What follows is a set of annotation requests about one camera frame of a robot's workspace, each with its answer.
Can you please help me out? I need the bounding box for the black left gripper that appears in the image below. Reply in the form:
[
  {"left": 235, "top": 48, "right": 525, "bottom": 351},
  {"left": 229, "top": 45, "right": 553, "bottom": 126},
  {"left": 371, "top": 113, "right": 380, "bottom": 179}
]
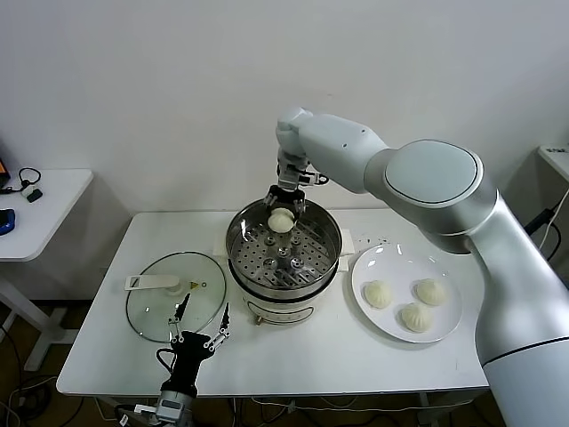
[{"left": 160, "top": 293, "right": 231, "bottom": 396}]

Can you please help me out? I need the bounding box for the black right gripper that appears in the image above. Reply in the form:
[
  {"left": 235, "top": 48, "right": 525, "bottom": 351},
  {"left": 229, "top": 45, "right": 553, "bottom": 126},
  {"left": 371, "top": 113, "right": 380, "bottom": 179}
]
[{"left": 265, "top": 186, "right": 307, "bottom": 224}]

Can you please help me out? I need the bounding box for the white steamed baozi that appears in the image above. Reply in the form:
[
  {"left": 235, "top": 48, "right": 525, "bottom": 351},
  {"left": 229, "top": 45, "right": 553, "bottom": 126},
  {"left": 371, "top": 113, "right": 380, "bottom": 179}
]
[
  {"left": 268, "top": 207, "right": 295, "bottom": 235},
  {"left": 397, "top": 302, "right": 435, "bottom": 334},
  {"left": 413, "top": 278, "right": 447, "bottom": 307},
  {"left": 364, "top": 279, "right": 393, "bottom": 311}
]

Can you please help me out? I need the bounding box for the perforated steel steamer basket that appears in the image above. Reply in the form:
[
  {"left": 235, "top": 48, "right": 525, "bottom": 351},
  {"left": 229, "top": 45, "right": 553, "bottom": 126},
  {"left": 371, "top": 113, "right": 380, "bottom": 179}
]
[{"left": 226, "top": 195, "right": 343, "bottom": 302}]

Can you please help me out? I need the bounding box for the white electric cooker pot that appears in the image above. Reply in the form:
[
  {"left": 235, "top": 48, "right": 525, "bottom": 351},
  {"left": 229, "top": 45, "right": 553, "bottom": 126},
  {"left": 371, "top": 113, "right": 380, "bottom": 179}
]
[{"left": 212, "top": 229, "right": 357, "bottom": 330}]

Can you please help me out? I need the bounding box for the white round plate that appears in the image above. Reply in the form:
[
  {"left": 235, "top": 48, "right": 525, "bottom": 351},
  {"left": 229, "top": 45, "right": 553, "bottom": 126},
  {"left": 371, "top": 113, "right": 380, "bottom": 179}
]
[{"left": 350, "top": 244, "right": 463, "bottom": 344}]

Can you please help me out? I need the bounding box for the blue object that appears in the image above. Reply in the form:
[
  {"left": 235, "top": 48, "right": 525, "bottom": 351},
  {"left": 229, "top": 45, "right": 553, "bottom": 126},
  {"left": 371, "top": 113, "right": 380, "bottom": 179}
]
[{"left": 0, "top": 208, "right": 18, "bottom": 237}]

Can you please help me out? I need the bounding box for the black and orange device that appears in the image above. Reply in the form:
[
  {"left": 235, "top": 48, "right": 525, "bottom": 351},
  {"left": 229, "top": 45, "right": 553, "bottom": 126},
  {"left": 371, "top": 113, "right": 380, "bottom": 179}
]
[{"left": 0, "top": 137, "right": 12, "bottom": 190}]

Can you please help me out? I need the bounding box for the white side table with label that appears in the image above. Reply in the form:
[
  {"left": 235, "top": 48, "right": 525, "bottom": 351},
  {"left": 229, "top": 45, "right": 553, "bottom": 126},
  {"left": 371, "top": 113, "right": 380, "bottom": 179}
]
[{"left": 536, "top": 144, "right": 569, "bottom": 184}]

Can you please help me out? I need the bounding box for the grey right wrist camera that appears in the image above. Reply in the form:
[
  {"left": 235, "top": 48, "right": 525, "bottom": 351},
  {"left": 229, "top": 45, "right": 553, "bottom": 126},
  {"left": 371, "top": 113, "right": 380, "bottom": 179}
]
[{"left": 277, "top": 165, "right": 321, "bottom": 188}]

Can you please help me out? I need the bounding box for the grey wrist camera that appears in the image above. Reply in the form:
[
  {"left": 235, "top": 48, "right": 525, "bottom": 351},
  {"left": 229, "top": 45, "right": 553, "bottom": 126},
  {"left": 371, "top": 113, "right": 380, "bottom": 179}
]
[
  {"left": 117, "top": 402, "right": 156, "bottom": 417},
  {"left": 277, "top": 165, "right": 321, "bottom": 188}
]

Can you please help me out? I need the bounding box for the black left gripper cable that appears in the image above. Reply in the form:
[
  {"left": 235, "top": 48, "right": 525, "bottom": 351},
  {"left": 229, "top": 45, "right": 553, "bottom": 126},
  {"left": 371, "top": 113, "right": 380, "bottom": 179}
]
[{"left": 155, "top": 348, "right": 178, "bottom": 374}]

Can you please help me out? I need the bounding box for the glass lid with white handle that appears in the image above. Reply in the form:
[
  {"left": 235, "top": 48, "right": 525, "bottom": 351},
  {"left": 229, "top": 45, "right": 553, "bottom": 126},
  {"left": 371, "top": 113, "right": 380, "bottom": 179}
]
[{"left": 125, "top": 252, "right": 228, "bottom": 343}]

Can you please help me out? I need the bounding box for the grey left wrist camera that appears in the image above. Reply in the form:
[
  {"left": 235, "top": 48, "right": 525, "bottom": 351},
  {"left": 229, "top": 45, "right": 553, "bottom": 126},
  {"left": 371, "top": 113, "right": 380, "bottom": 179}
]
[{"left": 117, "top": 402, "right": 156, "bottom": 417}]

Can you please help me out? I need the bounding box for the white floor cable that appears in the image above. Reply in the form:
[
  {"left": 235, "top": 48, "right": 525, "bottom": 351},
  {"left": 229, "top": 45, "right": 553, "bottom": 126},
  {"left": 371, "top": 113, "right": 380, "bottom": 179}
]
[{"left": 0, "top": 375, "right": 59, "bottom": 427}]

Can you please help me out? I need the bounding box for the black earphone with cable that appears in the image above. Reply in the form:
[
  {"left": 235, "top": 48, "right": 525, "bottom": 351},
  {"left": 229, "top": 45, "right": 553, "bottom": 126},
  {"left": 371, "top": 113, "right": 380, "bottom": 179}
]
[{"left": 0, "top": 167, "right": 44, "bottom": 197}]

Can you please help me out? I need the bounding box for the black power adapter cable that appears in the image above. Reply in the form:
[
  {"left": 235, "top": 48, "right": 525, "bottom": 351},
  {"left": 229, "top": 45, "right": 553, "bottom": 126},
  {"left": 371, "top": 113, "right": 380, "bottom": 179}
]
[{"left": 524, "top": 190, "right": 569, "bottom": 263}]

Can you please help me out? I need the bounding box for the white hanging cable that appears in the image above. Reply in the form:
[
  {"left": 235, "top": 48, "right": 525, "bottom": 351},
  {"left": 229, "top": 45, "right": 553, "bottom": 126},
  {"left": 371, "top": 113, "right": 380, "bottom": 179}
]
[{"left": 544, "top": 205, "right": 562, "bottom": 263}]

